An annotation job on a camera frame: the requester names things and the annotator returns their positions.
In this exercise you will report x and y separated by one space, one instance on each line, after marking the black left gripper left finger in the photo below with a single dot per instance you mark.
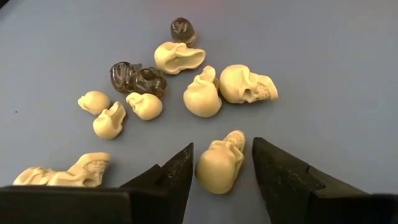
174 186

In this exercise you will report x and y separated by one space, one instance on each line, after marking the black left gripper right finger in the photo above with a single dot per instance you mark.
280 180

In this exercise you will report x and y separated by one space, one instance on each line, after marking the small cream plastic skull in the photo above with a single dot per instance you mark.
109 121
94 102
144 105

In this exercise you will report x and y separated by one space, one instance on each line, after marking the dark translucent plastic skull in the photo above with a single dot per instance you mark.
183 31
122 76
150 81

